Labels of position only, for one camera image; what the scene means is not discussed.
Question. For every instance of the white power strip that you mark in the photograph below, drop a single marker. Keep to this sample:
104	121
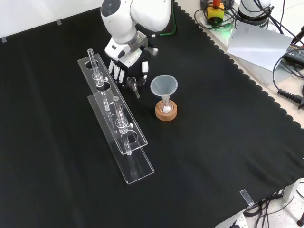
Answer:
238	222

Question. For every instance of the pale board sheet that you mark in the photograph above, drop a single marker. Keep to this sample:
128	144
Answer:
256	45

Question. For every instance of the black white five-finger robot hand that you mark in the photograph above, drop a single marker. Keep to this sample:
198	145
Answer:
133	65

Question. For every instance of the translucent plastic funnel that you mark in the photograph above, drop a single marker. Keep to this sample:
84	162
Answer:
164	85

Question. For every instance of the clear tape strip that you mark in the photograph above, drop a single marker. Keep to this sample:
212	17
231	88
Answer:
247	197

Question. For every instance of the grey tape piece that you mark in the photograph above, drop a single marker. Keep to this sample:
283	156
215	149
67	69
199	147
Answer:
4	39
59	22

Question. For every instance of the black power adapter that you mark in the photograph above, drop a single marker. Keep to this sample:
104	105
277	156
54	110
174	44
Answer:
294	53

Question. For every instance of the black tripod leg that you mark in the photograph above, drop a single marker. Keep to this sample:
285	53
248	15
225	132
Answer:
299	33

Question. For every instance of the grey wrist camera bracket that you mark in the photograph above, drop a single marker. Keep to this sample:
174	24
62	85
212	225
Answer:
142	40

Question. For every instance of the clear glass weighing funnel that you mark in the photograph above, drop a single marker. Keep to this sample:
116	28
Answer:
131	82

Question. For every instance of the white table leg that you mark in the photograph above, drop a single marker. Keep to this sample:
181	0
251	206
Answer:
290	191

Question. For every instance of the round-bottom glass flask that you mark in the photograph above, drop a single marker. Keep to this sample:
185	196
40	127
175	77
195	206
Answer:
166	108

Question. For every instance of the black table cloth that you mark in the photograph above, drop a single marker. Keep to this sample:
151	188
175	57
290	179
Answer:
202	147

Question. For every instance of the clear acrylic funnel stand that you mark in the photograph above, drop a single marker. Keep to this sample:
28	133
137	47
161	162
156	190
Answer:
114	111

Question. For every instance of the yellow stop button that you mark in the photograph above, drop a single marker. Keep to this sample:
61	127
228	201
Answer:
215	13

